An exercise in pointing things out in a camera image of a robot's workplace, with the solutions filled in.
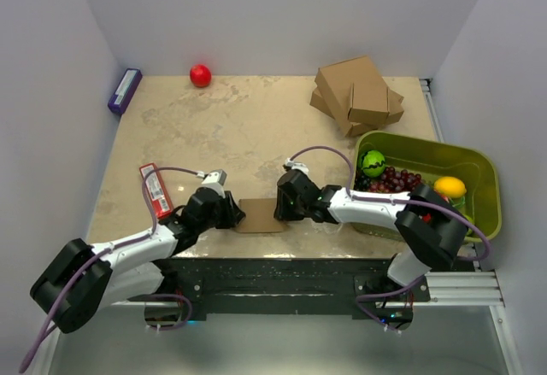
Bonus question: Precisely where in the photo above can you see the brown cardboard box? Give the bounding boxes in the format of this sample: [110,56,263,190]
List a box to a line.
[235,198,287,234]

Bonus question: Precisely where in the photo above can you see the green plastic tub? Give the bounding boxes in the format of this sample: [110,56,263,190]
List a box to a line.
[354,131,502,240]

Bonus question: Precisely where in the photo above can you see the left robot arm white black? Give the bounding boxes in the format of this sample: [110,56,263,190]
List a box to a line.
[30,187,245,333]

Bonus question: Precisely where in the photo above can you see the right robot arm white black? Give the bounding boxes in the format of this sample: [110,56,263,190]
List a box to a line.
[274,169,468,301]

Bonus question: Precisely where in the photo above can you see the red rectangular box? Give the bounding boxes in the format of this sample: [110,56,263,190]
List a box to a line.
[139,162,174,220]

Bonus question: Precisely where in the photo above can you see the folded cardboard box front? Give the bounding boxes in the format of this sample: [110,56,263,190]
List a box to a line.
[347,82,404,127]

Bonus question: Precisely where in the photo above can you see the folded cardboard box bottom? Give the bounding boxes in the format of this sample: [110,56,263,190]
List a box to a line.
[310,88,404,137]

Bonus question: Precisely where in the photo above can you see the purple rectangular box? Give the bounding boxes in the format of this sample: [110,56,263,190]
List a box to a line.
[108,68,143,115]

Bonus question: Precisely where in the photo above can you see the dark grapes bunch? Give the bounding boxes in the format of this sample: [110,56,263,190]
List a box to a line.
[353,171,372,191]

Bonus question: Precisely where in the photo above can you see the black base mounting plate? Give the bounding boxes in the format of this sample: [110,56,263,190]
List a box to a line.
[136,258,430,323]

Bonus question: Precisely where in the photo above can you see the green watermelon ball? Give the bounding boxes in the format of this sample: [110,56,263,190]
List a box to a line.
[357,149,385,178]

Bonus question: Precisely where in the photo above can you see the red grapes bunch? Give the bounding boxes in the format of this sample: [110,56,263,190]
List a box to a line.
[368,167,424,194]

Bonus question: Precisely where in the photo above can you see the red apple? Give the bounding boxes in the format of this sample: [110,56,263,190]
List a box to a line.
[189,64,212,88]

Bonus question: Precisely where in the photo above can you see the red dragon fruit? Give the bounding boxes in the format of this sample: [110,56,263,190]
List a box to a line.
[435,191,452,204]

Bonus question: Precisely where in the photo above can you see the yellow lemon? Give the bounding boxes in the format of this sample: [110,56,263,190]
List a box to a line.
[433,176,467,199]

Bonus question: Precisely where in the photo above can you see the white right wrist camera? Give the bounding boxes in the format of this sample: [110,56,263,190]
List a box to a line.
[283,157,309,175]

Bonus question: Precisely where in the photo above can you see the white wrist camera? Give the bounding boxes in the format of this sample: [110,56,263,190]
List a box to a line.
[197,169,227,188]
[283,157,309,175]

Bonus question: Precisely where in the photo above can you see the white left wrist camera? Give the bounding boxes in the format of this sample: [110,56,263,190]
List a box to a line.
[197,169,227,188]

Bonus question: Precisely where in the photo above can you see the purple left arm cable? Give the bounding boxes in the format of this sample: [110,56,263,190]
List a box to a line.
[19,166,202,374]

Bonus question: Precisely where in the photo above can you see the aluminium frame rail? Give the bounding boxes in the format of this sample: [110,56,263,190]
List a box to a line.
[418,77,508,308]

